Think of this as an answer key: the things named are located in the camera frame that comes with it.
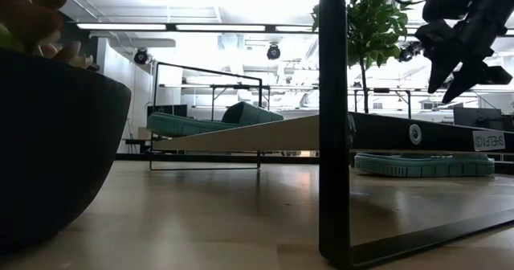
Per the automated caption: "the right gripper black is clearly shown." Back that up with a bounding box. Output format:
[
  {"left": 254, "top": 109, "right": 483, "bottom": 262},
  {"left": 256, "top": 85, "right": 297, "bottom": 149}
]
[{"left": 415, "top": 4, "right": 513, "bottom": 104}]

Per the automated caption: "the teal rubber slide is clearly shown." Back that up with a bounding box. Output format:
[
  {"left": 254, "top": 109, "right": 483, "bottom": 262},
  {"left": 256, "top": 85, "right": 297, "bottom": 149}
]
[
  {"left": 146, "top": 100, "right": 284, "bottom": 138},
  {"left": 353, "top": 152, "right": 496, "bottom": 178}
]

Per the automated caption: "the white shelf label sticker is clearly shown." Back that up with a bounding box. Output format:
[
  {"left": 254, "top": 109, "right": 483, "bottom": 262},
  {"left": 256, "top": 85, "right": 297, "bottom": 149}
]
[{"left": 472, "top": 129, "right": 506, "bottom": 152}]

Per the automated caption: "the dark background monitor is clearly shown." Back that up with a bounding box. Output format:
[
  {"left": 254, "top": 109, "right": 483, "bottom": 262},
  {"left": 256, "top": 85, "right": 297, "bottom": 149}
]
[
  {"left": 453, "top": 107, "right": 503, "bottom": 131},
  {"left": 147, "top": 104, "right": 188, "bottom": 118}
]

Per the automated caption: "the leafy green tree black pot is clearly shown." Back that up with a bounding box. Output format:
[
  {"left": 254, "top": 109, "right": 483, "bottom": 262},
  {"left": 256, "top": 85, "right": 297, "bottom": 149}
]
[{"left": 311, "top": 0, "right": 414, "bottom": 114}]

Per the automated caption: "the long ceiling light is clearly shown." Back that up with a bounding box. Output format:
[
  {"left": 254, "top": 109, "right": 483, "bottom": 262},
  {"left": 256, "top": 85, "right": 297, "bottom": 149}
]
[
  {"left": 75, "top": 22, "right": 168, "bottom": 32},
  {"left": 175, "top": 23, "right": 267, "bottom": 33},
  {"left": 275, "top": 24, "right": 320, "bottom": 33}
]

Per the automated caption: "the succulent plant in black bowl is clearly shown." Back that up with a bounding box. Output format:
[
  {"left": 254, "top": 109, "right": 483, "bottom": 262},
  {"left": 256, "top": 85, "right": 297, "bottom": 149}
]
[{"left": 0, "top": 0, "right": 133, "bottom": 257}]

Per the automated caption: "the black frame background table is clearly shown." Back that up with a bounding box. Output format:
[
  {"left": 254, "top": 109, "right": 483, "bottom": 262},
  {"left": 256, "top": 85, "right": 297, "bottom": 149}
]
[
  {"left": 353, "top": 87, "right": 413, "bottom": 120},
  {"left": 210, "top": 84, "right": 271, "bottom": 123}
]

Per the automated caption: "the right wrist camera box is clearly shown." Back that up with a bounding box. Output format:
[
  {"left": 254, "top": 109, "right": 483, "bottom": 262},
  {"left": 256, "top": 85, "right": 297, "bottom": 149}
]
[{"left": 421, "top": 0, "right": 473, "bottom": 22}]

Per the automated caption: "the black frame wooden shoe shelf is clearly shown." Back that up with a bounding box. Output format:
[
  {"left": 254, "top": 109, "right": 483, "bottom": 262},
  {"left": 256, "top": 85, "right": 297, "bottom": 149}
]
[{"left": 149, "top": 0, "right": 514, "bottom": 270}]

